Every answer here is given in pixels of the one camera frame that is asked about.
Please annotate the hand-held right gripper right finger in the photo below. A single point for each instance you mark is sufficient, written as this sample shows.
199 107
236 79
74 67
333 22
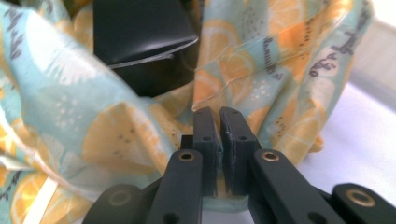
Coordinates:
274 186

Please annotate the black rectangular box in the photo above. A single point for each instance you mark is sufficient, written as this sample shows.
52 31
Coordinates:
140 37

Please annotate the orange-print cloth bag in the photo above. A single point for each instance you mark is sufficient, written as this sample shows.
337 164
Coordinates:
77 109

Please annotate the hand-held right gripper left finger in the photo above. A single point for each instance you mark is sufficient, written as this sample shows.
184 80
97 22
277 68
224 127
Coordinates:
186 186

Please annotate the white plastic tray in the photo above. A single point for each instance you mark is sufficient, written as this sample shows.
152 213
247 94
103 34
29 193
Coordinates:
376 68

